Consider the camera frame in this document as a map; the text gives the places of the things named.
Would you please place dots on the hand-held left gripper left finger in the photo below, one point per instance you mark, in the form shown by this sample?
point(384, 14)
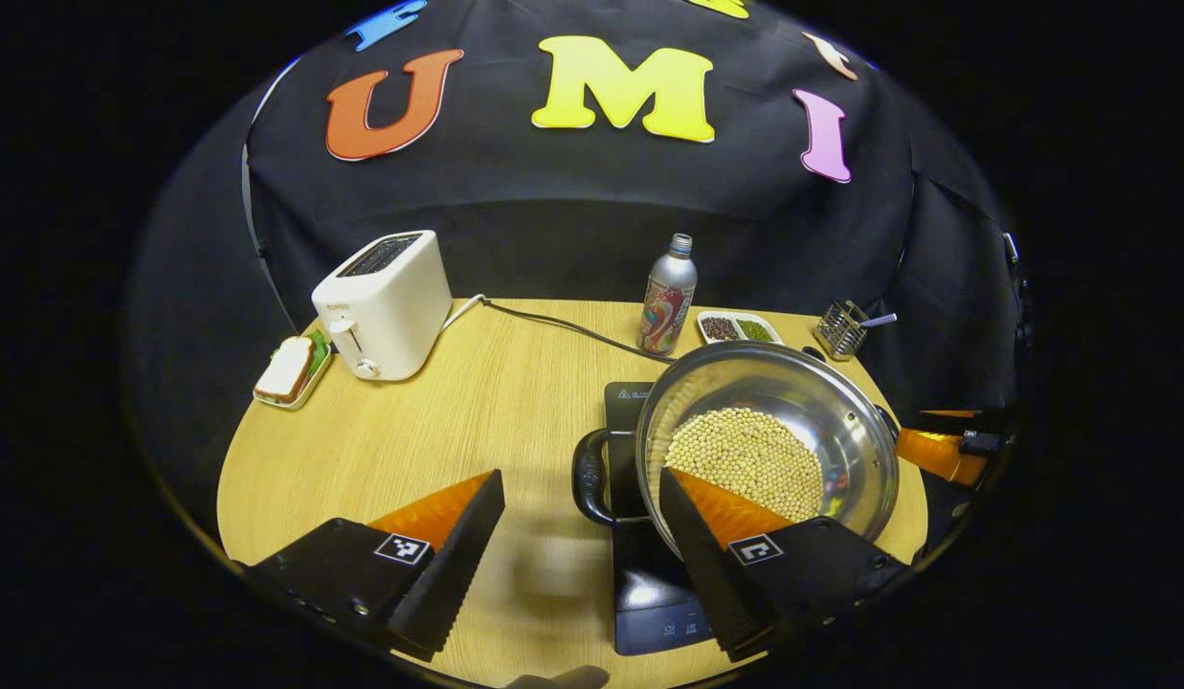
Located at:
point(453, 574)

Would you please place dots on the white toaster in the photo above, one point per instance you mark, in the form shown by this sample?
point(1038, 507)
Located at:
point(390, 306)

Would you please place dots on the pile of soybeans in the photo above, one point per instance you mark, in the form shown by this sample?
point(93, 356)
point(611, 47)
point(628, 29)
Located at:
point(745, 455)

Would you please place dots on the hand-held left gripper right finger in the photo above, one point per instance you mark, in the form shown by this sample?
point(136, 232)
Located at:
point(711, 574)

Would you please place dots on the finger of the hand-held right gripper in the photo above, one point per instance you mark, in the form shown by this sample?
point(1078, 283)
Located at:
point(941, 455)

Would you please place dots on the grey utensil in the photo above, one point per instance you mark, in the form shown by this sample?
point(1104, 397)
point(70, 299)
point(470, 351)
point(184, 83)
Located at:
point(881, 320)

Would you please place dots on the silver bottle with colourful label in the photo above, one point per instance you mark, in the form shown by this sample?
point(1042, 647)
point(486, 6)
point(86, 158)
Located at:
point(666, 301)

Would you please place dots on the black induction cooktop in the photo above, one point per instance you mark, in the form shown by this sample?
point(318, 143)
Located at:
point(649, 584)

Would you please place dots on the sandwich with lettuce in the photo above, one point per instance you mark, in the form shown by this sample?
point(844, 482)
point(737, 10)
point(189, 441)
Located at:
point(285, 368)

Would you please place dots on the black backdrop cloth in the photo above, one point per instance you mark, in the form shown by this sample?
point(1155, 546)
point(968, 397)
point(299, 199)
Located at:
point(572, 211)

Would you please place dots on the small white rectangular plate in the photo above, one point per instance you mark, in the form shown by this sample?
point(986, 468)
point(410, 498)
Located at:
point(309, 388)

